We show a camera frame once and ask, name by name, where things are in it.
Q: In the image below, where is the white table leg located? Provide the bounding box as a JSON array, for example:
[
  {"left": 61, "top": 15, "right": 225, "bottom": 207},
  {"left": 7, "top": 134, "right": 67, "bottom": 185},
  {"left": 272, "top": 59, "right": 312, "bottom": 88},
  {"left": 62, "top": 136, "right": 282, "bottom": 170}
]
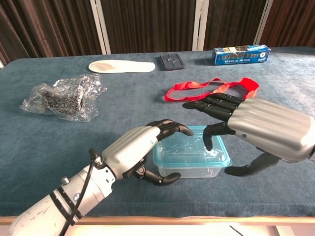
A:
[{"left": 274, "top": 225, "right": 295, "bottom": 236}]

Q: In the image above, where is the white shoe insole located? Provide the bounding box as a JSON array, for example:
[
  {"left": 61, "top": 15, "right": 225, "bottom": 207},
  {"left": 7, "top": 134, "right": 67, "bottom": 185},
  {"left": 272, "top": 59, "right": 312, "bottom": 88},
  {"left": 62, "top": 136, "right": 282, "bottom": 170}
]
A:
[{"left": 88, "top": 60, "right": 156, "bottom": 74}]

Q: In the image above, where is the translucent blue plastic lid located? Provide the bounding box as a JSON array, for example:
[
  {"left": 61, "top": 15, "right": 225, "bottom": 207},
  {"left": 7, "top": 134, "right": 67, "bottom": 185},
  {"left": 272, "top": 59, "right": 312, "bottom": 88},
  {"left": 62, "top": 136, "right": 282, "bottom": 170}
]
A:
[{"left": 152, "top": 125, "right": 233, "bottom": 170}]

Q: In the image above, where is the red lanyard with metal clip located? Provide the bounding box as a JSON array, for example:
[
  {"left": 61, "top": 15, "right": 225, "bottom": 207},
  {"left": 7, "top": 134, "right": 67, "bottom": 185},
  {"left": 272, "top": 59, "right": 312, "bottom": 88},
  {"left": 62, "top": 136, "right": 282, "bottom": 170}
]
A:
[{"left": 164, "top": 77, "right": 260, "bottom": 102}]

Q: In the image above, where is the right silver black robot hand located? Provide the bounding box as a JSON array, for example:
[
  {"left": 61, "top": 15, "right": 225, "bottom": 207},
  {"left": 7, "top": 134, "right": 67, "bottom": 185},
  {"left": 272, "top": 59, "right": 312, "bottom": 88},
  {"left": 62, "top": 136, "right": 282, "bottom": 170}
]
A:
[{"left": 182, "top": 92, "right": 315, "bottom": 177}]

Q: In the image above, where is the blue cardboard wrap box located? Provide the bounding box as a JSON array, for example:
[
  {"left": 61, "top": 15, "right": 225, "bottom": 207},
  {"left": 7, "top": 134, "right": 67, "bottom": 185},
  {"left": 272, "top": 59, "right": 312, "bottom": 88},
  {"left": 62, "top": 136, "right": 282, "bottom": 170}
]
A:
[{"left": 212, "top": 44, "right": 272, "bottom": 66}]

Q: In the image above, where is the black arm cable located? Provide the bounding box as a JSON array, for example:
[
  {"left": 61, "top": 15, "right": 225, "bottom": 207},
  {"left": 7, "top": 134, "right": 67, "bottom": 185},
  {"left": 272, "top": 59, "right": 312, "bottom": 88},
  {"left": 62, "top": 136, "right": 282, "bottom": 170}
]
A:
[{"left": 58, "top": 148, "right": 103, "bottom": 236}]

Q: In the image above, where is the steel wool scourer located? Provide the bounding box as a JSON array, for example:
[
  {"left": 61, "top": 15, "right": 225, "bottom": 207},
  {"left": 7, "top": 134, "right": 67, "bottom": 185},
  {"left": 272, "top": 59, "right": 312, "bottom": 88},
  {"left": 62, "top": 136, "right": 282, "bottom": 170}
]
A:
[{"left": 41, "top": 83, "right": 86, "bottom": 115}]

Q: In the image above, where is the white partition post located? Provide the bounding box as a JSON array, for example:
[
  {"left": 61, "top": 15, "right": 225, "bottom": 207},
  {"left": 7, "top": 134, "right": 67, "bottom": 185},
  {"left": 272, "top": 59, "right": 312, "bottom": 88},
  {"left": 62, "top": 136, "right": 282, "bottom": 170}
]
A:
[
  {"left": 253, "top": 0, "right": 274, "bottom": 46},
  {"left": 90, "top": 0, "right": 112, "bottom": 55},
  {"left": 191, "top": 0, "right": 209, "bottom": 52}
]

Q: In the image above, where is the dark grey square plastic plate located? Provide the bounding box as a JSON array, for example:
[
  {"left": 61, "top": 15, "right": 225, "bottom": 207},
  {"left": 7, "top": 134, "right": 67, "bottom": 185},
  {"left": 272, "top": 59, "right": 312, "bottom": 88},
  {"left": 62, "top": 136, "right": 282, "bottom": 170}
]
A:
[{"left": 159, "top": 54, "right": 187, "bottom": 71}]

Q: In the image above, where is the crumpled clear plastic bag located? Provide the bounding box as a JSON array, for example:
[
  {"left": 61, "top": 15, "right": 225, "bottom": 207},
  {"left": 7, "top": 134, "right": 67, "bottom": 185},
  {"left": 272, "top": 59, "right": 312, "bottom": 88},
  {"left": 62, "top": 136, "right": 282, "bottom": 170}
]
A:
[{"left": 20, "top": 73, "right": 108, "bottom": 122}]

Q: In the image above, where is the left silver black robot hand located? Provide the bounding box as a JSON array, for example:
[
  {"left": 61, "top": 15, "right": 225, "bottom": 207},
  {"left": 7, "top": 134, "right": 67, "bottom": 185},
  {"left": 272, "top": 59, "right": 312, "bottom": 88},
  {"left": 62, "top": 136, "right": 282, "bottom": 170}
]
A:
[{"left": 101, "top": 119, "right": 194, "bottom": 186}]

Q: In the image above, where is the clear plastic food container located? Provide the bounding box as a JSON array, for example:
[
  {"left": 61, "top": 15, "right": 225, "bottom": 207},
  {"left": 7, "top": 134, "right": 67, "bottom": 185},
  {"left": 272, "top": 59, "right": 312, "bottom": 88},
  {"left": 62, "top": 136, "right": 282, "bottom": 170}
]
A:
[{"left": 155, "top": 162, "right": 226, "bottom": 179}]

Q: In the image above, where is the blue velvet table cloth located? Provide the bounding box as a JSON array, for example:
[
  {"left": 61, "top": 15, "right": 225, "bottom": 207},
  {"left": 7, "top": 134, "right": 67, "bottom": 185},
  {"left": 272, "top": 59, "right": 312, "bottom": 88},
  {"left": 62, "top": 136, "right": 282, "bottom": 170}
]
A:
[{"left": 0, "top": 46, "right": 315, "bottom": 218}]

